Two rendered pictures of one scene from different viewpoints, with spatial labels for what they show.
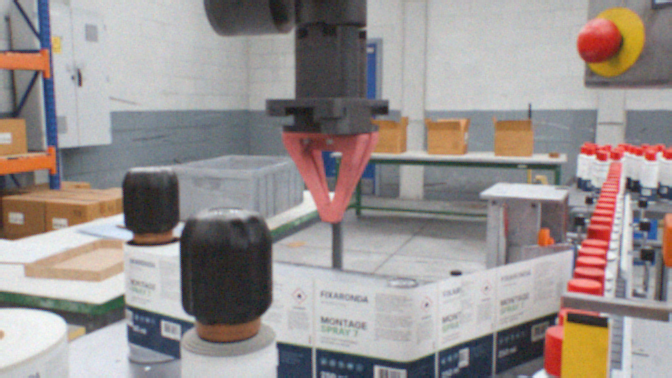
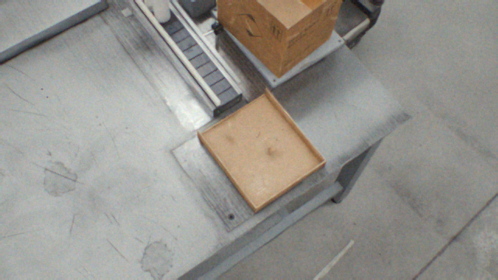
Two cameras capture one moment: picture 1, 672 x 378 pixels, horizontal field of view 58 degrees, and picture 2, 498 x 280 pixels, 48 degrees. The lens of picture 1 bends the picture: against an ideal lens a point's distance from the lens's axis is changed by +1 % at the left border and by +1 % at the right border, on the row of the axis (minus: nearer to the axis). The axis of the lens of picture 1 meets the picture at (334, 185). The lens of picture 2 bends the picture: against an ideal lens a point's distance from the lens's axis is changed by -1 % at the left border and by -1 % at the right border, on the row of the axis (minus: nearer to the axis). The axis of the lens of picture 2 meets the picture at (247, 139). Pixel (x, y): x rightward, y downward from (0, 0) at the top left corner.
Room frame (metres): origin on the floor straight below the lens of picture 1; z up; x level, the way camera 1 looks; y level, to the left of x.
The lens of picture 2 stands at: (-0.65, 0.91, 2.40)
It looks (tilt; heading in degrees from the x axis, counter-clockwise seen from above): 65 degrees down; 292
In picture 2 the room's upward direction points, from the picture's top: 6 degrees clockwise
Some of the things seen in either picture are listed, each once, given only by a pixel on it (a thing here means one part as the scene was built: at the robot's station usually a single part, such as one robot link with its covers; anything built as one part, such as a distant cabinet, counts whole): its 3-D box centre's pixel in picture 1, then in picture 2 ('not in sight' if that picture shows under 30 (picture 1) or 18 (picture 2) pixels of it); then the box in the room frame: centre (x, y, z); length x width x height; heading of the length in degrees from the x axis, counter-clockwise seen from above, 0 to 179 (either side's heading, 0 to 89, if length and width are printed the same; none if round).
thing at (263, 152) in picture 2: not in sight; (261, 148); (-0.43, 0.25, 0.85); 0.30 x 0.26 x 0.04; 154
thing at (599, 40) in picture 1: (601, 41); not in sight; (0.54, -0.23, 1.33); 0.04 x 0.03 x 0.04; 29
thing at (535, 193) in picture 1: (527, 192); not in sight; (0.89, -0.29, 1.14); 0.14 x 0.11 x 0.01; 154
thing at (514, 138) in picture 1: (516, 136); not in sight; (5.79, -1.75, 0.97); 0.48 x 0.47 x 0.37; 162
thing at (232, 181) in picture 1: (240, 187); not in sight; (2.62, 0.42, 0.91); 0.60 x 0.40 x 0.22; 163
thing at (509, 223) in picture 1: (527, 276); not in sight; (0.89, -0.29, 1.01); 0.14 x 0.13 x 0.26; 154
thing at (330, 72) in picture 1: (330, 75); not in sight; (0.48, 0.00, 1.29); 0.10 x 0.07 x 0.07; 155
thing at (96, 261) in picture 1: (100, 258); not in sight; (1.74, 0.70, 0.82); 0.34 x 0.24 x 0.03; 165
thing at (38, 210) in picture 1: (71, 234); not in sight; (4.34, 1.93, 0.32); 1.20 x 0.83 x 0.64; 69
